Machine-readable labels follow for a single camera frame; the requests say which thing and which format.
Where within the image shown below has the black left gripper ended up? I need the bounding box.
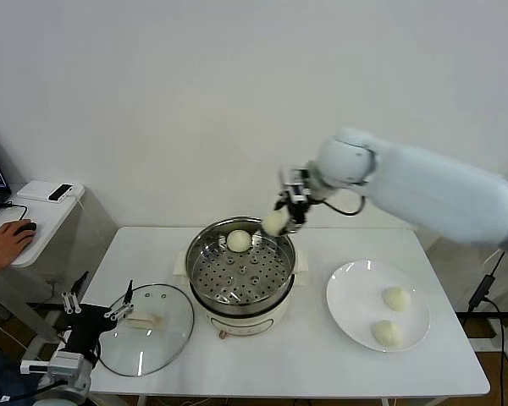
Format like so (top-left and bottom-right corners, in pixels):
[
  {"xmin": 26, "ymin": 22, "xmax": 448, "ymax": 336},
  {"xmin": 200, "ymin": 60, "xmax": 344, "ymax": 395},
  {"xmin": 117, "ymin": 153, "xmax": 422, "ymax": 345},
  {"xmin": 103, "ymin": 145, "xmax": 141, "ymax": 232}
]
[{"xmin": 61, "ymin": 270, "xmax": 135, "ymax": 353}]

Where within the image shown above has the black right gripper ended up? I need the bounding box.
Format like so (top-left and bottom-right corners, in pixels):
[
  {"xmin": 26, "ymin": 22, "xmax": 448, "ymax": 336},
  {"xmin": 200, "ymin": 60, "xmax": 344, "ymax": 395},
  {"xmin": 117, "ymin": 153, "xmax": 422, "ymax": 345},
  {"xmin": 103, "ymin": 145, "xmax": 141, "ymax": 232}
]
[{"xmin": 273, "ymin": 167, "xmax": 318, "ymax": 233}]

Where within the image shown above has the white steamed baozi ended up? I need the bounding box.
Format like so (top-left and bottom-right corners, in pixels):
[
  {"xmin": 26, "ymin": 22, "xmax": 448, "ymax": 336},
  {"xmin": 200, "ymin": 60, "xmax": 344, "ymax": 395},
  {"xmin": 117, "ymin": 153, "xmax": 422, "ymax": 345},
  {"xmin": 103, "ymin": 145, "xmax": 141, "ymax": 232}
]
[
  {"xmin": 382, "ymin": 286, "xmax": 412, "ymax": 313},
  {"xmin": 226, "ymin": 229, "xmax": 253, "ymax": 254},
  {"xmin": 371, "ymin": 320, "xmax": 405, "ymax": 350},
  {"xmin": 262, "ymin": 212, "xmax": 290, "ymax": 237}
]

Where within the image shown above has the glass lid with cream handle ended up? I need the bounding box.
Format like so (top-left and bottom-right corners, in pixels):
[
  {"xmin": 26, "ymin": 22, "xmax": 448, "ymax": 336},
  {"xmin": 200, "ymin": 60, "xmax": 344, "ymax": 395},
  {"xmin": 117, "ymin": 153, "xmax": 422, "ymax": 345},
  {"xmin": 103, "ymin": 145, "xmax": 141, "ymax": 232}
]
[{"xmin": 97, "ymin": 283, "xmax": 196, "ymax": 377}]

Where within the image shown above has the stainless steel steamer basket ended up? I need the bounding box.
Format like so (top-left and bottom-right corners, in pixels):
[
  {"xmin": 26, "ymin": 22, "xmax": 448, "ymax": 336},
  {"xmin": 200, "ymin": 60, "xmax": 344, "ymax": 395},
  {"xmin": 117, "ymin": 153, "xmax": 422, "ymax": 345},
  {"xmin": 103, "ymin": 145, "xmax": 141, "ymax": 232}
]
[{"xmin": 174, "ymin": 217, "xmax": 311, "ymax": 312}]

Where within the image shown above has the person's bare hand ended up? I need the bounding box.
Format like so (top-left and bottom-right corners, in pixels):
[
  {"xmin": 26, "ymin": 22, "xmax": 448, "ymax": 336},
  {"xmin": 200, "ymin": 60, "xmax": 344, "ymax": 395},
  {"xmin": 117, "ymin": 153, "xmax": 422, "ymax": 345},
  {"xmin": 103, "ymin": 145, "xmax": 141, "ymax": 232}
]
[{"xmin": 0, "ymin": 219, "xmax": 37, "ymax": 272}]

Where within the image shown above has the white side table with laptop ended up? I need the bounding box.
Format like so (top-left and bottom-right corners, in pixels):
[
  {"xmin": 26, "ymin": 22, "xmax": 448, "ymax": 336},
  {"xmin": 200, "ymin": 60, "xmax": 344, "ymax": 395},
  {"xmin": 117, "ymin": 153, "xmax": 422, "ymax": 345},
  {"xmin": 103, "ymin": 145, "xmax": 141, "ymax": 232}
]
[{"xmin": 0, "ymin": 179, "xmax": 119, "ymax": 369}]

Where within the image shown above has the white round plate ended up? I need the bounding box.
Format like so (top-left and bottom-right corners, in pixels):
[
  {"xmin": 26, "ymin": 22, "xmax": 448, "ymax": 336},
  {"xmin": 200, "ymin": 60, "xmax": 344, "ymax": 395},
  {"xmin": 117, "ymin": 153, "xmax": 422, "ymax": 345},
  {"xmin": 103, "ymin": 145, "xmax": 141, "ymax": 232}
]
[{"xmin": 325, "ymin": 260, "xmax": 431, "ymax": 352}]

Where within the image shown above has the black phone with white rim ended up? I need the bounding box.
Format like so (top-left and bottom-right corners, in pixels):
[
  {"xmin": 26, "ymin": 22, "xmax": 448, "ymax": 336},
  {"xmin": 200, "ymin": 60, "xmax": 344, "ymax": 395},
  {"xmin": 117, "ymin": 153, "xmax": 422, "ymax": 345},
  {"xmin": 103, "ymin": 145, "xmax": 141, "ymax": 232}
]
[{"xmin": 47, "ymin": 183, "xmax": 75, "ymax": 201}]

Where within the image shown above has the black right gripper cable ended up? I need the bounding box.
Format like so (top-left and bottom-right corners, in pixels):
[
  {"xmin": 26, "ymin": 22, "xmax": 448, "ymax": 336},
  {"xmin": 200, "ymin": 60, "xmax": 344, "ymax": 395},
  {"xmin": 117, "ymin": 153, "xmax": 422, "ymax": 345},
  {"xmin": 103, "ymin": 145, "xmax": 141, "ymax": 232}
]
[{"xmin": 319, "ymin": 192, "xmax": 367, "ymax": 217}]

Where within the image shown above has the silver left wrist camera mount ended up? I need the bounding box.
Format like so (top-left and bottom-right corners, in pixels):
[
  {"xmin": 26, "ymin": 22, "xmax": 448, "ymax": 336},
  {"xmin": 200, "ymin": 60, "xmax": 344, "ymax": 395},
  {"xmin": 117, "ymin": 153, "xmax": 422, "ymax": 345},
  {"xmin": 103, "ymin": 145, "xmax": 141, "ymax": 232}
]
[{"xmin": 19, "ymin": 350, "xmax": 86, "ymax": 376}]

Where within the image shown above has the black mouse cable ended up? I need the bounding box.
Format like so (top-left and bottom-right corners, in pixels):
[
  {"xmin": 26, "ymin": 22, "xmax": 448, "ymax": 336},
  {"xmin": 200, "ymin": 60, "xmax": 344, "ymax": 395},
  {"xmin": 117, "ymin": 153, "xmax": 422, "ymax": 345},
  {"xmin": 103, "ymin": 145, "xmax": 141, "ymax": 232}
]
[{"xmin": 0, "ymin": 201, "xmax": 29, "ymax": 223}]

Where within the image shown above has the black power adapter with cable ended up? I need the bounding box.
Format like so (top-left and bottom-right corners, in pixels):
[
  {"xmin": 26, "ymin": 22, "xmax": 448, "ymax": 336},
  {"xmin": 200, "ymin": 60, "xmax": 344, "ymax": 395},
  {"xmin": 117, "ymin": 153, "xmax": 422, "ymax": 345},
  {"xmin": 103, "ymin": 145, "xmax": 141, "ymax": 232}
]
[{"xmin": 468, "ymin": 249, "xmax": 508, "ymax": 406}]

